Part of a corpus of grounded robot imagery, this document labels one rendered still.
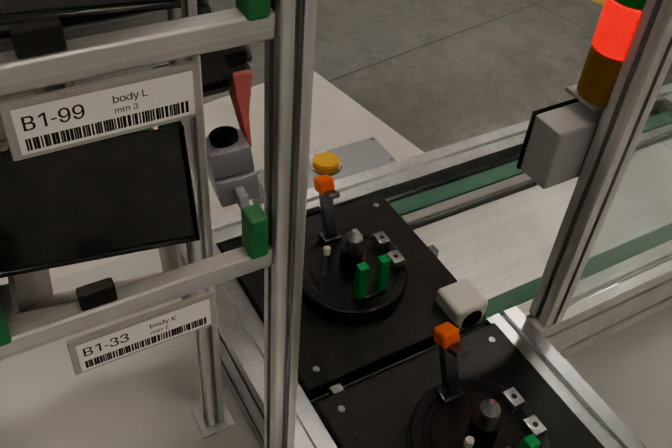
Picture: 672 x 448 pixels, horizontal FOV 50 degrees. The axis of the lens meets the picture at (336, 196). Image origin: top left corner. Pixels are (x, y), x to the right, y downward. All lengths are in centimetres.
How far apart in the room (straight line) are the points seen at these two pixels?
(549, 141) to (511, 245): 36
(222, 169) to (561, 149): 34
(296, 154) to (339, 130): 91
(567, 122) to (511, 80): 251
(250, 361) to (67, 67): 55
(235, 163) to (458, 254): 40
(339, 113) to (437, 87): 176
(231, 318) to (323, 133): 53
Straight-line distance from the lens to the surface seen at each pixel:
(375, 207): 100
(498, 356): 86
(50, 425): 94
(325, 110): 137
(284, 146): 40
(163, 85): 35
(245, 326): 87
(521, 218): 112
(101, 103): 34
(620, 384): 103
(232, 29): 35
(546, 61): 345
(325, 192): 87
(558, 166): 75
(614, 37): 71
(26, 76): 33
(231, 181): 76
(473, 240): 106
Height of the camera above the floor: 163
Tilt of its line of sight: 41 degrees down
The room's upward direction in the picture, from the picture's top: 5 degrees clockwise
